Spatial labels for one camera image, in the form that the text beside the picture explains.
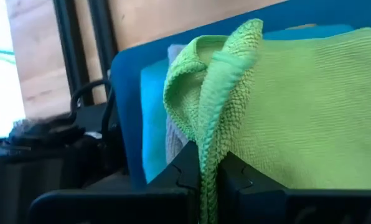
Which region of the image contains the teal plastic bin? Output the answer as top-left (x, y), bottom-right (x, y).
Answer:
top-left (110, 0), bottom-right (371, 191)

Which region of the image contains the grey microfiber towel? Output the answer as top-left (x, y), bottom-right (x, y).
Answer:
top-left (165, 44), bottom-right (190, 165)

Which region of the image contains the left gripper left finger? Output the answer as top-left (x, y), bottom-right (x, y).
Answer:
top-left (28, 141), bottom-right (201, 224)

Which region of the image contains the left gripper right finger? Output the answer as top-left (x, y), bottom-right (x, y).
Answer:
top-left (218, 151), bottom-right (371, 224)

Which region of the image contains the blue microfiber towel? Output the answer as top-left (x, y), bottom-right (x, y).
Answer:
top-left (140, 24), bottom-right (356, 184)

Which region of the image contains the green microfiber towel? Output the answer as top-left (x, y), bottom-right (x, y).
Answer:
top-left (162, 17), bottom-right (371, 224)

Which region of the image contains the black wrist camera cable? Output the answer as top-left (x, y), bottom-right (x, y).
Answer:
top-left (69, 78), bottom-right (116, 139)

